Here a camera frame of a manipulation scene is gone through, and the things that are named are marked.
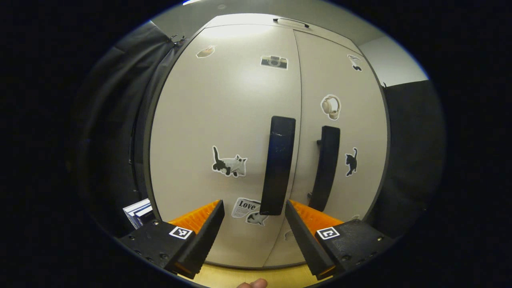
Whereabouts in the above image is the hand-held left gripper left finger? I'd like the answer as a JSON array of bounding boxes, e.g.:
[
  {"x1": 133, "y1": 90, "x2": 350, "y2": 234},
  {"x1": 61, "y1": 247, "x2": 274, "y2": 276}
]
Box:
[{"x1": 115, "y1": 199, "x2": 226, "y2": 280}]

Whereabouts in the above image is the white and grey cabinet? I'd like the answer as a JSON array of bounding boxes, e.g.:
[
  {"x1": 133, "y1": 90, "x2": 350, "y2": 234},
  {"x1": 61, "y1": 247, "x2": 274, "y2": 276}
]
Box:
[{"x1": 141, "y1": 13, "x2": 392, "y2": 269}]

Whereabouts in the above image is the white door with camera sticker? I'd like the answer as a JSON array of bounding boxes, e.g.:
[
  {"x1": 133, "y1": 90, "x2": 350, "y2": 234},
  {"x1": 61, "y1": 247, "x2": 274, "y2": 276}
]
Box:
[{"x1": 149, "y1": 24, "x2": 302, "y2": 268}]

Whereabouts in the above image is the white door with headphones sticker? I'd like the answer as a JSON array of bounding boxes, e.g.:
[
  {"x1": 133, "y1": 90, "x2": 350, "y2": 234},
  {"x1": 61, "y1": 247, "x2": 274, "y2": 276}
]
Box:
[{"x1": 262, "y1": 30, "x2": 389, "y2": 268}]

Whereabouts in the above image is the black drawer handle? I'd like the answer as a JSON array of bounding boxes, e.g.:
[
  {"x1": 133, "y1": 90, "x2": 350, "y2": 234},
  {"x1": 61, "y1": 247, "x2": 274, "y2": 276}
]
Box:
[{"x1": 273, "y1": 18, "x2": 310, "y2": 28}]

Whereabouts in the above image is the white cabinet drawer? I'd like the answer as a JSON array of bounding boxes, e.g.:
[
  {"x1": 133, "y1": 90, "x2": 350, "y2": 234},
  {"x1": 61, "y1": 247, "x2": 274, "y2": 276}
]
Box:
[{"x1": 204, "y1": 13, "x2": 362, "y2": 54}]

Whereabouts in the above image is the lavender book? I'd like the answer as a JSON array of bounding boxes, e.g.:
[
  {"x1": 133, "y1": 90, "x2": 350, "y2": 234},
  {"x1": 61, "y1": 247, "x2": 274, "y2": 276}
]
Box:
[{"x1": 128, "y1": 206, "x2": 153, "y2": 222}]

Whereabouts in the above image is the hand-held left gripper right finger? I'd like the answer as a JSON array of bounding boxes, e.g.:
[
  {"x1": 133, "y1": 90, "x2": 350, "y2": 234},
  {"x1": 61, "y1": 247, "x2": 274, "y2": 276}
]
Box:
[{"x1": 284, "y1": 199, "x2": 396, "y2": 281}]

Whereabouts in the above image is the black door handle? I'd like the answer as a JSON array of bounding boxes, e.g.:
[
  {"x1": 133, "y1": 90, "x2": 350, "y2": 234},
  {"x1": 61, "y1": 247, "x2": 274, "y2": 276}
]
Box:
[
  {"x1": 307, "y1": 126, "x2": 341, "y2": 212},
  {"x1": 259, "y1": 116, "x2": 297, "y2": 216}
]

